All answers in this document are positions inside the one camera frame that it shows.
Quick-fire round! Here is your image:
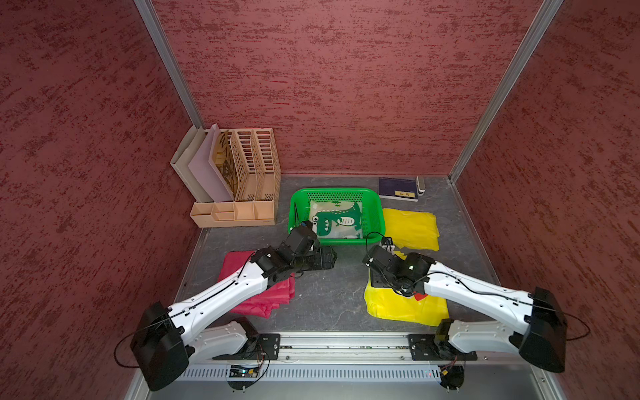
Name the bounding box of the yellow duck raincoat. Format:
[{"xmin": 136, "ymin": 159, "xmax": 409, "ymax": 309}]
[{"xmin": 364, "ymin": 253, "xmax": 449, "ymax": 327}]

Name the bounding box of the dinosaur print raincoat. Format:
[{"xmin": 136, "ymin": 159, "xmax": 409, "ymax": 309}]
[{"xmin": 309, "ymin": 201, "xmax": 363, "ymax": 239}]

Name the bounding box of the pink raincoat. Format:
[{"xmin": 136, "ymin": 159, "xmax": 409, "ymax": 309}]
[{"xmin": 218, "ymin": 251, "xmax": 295, "ymax": 318}]

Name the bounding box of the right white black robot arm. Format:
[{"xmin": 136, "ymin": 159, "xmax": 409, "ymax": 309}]
[{"xmin": 363, "ymin": 246, "xmax": 568, "ymax": 373}]

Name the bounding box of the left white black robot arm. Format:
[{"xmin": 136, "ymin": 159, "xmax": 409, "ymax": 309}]
[{"xmin": 129, "ymin": 221, "xmax": 338, "ymax": 392}]

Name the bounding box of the plain yellow folded raincoat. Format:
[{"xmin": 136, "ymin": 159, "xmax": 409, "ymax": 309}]
[{"xmin": 383, "ymin": 208, "xmax": 440, "ymax": 251}]

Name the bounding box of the green plastic basket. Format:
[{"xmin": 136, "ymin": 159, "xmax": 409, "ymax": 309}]
[{"xmin": 288, "ymin": 188, "xmax": 386, "ymax": 246}]

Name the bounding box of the beige plastic file organizer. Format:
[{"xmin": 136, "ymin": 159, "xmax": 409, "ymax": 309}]
[{"xmin": 190, "ymin": 128, "xmax": 281, "ymax": 228}]

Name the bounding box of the dark blue notebook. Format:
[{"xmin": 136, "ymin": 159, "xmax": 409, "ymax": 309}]
[{"xmin": 378, "ymin": 178, "xmax": 418, "ymax": 202}]

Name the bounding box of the small grey white eraser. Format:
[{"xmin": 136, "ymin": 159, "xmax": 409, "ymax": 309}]
[{"xmin": 416, "ymin": 177, "xmax": 426, "ymax": 196}]

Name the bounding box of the brown patterned folder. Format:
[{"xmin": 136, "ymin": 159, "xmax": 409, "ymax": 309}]
[{"xmin": 209, "ymin": 131, "xmax": 238, "ymax": 199}]

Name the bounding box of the lilac folder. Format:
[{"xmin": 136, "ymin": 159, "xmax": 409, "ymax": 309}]
[{"xmin": 188, "ymin": 124, "xmax": 233, "ymax": 203}]

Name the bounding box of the beige folder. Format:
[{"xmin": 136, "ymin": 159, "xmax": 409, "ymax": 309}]
[{"xmin": 170, "ymin": 126, "xmax": 213, "ymax": 203}]

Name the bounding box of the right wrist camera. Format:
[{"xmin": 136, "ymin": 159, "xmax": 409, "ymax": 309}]
[{"xmin": 379, "ymin": 236, "xmax": 395, "ymax": 253}]

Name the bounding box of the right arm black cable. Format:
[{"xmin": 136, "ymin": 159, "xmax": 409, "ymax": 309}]
[{"xmin": 363, "ymin": 231, "xmax": 592, "ymax": 343}]

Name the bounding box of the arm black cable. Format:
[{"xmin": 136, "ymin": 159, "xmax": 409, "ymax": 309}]
[
  {"xmin": 363, "ymin": 231, "xmax": 592, "ymax": 343},
  {"xmin": 113, "ymin": 249, "xmax": 261, "ymax": 369}
]

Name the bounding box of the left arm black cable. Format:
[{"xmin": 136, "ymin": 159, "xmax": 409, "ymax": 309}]
[{"xmin": 113, "ymin": 249, "xmax": 261, "ymax": 369}]

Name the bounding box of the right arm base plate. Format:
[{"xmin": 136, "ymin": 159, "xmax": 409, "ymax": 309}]
[{"xmin": 408, "ymin": 334, "xmax": 478, "ymax": 363}]

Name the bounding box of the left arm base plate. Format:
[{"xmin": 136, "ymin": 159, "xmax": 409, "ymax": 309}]
[{"xmin": 214, "ymin": 333, "xmax": 281, "ymax": 361}]

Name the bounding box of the aluminium front rail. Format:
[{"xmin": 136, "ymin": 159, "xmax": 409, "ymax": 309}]
[{"xmin": 187, "ymin": 323, "xmax": 525, "ymax": 365}]

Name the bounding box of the left aluminium corner post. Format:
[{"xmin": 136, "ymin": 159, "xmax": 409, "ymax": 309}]
[{"xmin": 133, "ymin": 0, "xmax": 205, "ymax": 128}]

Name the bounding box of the aluminium corner post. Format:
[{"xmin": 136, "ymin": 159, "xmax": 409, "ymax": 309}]
[
  {"xmin": 448, "ymin": 0, "xmax": 563, "ymax": 185},
  {"xmin": 133, "ymin": 0, "xmax": 205, "ymax": 128}
]

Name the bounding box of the right aluminium corner post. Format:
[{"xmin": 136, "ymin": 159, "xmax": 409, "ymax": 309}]
[{"xmin": 448, "ymin": 0, "xmax": 563, "ymax": 185}]

